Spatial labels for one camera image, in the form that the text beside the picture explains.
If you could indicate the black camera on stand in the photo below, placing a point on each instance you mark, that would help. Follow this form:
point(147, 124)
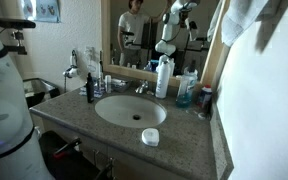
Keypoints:
point(17, 25)

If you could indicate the blue mouthwash bottle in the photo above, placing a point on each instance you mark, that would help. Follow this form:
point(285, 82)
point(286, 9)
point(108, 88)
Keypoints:
point(187, 83)

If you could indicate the clear toiletries tray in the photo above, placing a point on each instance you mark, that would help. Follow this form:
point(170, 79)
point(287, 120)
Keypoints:
point(120, 85)

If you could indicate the white round soap case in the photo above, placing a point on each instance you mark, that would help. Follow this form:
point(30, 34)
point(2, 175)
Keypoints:
point(150, 137)

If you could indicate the black dropper bottle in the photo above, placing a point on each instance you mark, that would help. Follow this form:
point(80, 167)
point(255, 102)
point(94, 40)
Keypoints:
point(90, 88)

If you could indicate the small white capped bottle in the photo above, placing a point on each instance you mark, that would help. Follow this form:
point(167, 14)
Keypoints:
point(108, 83)

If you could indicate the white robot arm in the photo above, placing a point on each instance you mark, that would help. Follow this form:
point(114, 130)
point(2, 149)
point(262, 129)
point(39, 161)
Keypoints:
point(20, 154)

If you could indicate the white oval sink basin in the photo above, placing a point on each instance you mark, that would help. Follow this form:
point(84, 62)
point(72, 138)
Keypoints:
point(130, 111)

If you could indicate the wall picture poster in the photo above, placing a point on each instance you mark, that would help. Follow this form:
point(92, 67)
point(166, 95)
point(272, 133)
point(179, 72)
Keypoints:
point(41, 10)

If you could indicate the red capped shaving can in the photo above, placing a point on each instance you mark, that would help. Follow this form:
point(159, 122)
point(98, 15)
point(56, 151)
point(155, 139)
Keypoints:
point(204, 96)

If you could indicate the chrome faucet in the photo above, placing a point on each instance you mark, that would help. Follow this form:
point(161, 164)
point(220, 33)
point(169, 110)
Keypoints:
point(143, 87)

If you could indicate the tall white spray bottle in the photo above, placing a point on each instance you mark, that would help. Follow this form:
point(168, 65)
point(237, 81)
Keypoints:
point(162, 80)

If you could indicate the grey towel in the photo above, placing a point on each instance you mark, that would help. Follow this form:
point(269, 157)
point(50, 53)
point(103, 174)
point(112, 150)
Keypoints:
point(241, 14)

